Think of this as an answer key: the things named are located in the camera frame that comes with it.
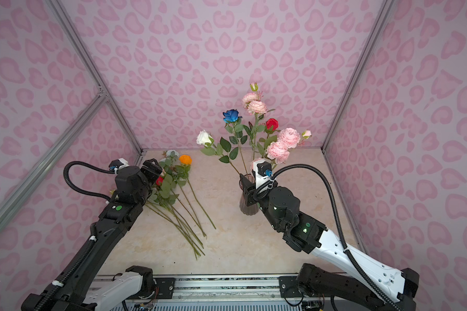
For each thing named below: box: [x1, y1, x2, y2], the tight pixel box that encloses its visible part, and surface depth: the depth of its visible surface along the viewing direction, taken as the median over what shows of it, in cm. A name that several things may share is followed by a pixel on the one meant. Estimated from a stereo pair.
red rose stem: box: [264, 117, 281, 149], surface depth 80 cm
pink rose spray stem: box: [242, 82, 276, 157], surface depth 74 cm
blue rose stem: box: [218, 108, 249, 176], surface depth 76 cm
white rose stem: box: [195, 129, 241, 175], surface depth 73 cm
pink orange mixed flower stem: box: [266, 127, 312, 170], surface depth 64 cm
